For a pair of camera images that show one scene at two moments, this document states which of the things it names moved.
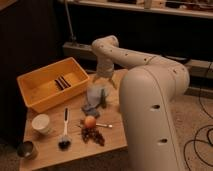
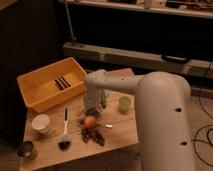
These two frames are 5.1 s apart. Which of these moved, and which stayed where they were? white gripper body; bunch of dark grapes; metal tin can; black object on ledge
Moved: white gripper body
Stayed: black object on ledge; metal tin can; bunch of dark grapes
